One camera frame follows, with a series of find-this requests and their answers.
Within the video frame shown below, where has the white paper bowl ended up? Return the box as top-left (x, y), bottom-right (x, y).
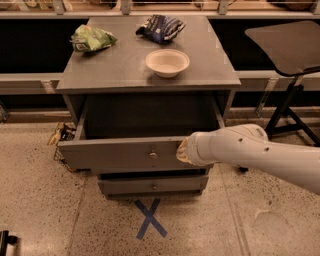
top-left (145, 49), bottom-right (190, 78)

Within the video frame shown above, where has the blue tape cross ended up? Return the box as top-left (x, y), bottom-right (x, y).
top-left (134, 198), bottom-right (168, 240)

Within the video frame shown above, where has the black object at floor corner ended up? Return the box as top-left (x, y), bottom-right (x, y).
top-left (0, 230), bottom-right (18, 256)

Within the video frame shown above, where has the wire basket with snacks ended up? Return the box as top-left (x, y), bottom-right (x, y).
top-left (47, 122), bottom-right (76, 172)

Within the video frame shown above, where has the green chip bag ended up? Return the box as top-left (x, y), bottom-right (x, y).
top-left (70, 25), bottom-right (117, 52)

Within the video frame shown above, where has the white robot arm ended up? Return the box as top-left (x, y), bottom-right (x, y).
top-left (176, 124), bottom-right (320, 194)

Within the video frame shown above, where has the dark blue chip bag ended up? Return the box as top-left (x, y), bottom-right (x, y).
top-left (135, 14), bottom-right (186, 44)

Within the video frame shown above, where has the grey bottom drawer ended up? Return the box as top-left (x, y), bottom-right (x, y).
top-left (97, 175), bottom-right (209, 196)

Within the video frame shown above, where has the grey wooden drawer cabinet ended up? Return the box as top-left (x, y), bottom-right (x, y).
top-left (55, 15), bottom-right (242, 200)

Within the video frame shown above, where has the grey top drawer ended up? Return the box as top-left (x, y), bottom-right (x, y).
top-left (59, 92), bottom-right (221, 174)

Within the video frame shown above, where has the grey drawer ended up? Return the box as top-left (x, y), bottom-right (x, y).
top-left (59, 92), bottom-right (221, 174)
top-left (97, 175), bottom-right (209, 196)

